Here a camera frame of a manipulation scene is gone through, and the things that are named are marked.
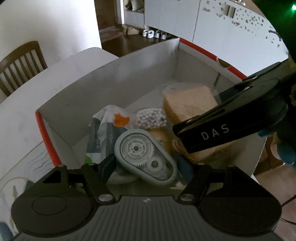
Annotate beige slippers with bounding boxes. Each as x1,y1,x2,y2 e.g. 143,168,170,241
124,26,140,35

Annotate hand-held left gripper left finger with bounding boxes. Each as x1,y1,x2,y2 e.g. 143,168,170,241
32,154,116,204

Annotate grey correction tape dispenser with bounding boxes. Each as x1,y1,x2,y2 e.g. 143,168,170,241
114,129,178,185

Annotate red cardboard box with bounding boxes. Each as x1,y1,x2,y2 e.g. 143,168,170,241
35,38,266,181

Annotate brown rounded toy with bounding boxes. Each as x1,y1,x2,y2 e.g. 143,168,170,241
148,127,174,154

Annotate white wooden wall cabinet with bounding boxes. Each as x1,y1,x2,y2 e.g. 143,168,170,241
124,0,288,77

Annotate cotton swab pack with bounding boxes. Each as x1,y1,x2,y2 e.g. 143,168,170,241
135,108,167,130

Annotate person's right hand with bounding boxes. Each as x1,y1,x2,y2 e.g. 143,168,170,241
258,128,296,165

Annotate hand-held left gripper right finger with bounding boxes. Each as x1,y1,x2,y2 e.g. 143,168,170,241
177,156,253,205

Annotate patterned door rug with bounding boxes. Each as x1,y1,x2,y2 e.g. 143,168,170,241
99,29,124,42

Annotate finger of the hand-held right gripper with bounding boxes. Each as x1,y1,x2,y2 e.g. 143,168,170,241
214,82,243,106

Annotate dark wooden slatted chair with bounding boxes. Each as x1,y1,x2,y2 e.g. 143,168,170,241
0,41,48,96

